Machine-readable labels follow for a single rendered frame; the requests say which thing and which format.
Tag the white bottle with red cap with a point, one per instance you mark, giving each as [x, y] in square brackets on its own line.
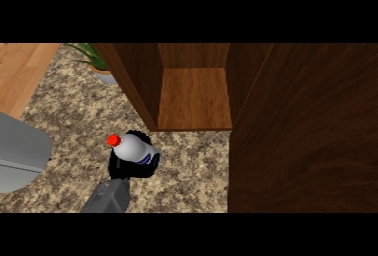
[130, 150]

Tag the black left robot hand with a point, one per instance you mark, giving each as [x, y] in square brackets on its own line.
[133, 170]

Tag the brown wooden cabinet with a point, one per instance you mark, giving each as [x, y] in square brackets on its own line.
[193, 100]

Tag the green potted plant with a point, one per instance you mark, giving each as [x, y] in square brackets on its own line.
[103, 75]

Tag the dark brown cabinet door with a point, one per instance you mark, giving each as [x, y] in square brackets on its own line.
[304, 133]

